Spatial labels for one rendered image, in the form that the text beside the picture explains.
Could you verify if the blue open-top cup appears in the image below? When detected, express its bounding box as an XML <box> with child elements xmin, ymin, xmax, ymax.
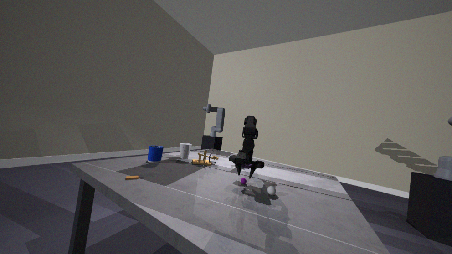
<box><xmin>148</xmin><ymin>146</ymin><xmax>163</xmax><ymax>163</ymax></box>

